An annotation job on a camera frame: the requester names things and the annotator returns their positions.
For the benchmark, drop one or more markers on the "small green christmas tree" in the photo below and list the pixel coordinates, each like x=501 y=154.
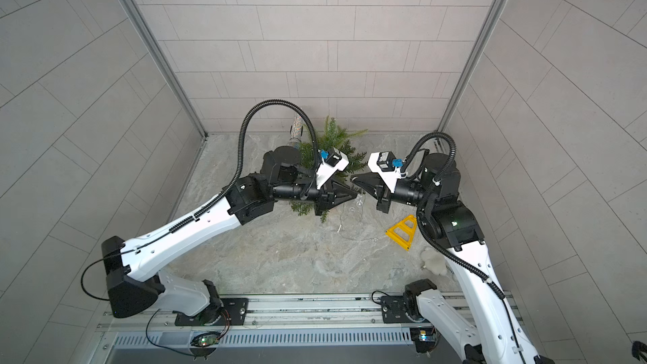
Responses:
x=333 y=136

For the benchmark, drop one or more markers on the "yellow plastic triangle frame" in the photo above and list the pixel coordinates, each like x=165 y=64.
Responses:
x=403 y=232

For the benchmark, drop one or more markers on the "right green circuit board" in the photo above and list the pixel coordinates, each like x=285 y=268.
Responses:
x=425 y=339

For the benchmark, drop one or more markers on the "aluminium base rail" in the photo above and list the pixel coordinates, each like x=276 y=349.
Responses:
x=301 y=321

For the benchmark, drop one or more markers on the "green circuit board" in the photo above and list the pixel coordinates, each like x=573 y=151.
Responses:
x=206 y=340
x=425 y=339

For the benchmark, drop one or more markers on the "left green circuit board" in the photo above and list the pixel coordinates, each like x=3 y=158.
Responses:
x=206 y=340

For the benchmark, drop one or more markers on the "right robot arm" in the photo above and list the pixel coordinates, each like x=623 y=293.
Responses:
x=494 y=335

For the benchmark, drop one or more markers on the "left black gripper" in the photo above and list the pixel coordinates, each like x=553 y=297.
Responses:
x=328 y=190

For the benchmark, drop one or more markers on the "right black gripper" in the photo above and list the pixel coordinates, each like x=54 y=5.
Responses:
x=383 y=195

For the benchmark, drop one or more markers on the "clear string lights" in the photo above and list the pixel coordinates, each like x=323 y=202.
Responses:
x=359 y=220

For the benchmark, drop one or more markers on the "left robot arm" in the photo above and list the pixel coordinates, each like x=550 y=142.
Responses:
x=135 y=276

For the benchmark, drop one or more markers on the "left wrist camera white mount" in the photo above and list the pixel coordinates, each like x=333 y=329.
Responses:
x=331 y=162

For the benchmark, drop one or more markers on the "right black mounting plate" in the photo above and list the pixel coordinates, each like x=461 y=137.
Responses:
x=394 y=311

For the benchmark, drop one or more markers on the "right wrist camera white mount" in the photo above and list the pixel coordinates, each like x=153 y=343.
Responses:
x=388 y=168

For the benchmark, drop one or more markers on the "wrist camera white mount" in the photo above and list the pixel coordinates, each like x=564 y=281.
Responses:
x=331 y=162
x=388 y=168

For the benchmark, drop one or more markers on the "black mounting plate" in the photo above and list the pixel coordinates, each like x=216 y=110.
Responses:
x=233 y=312
x=394 y=311

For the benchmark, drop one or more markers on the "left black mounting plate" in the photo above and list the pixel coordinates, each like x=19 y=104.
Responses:
x=233 y=312

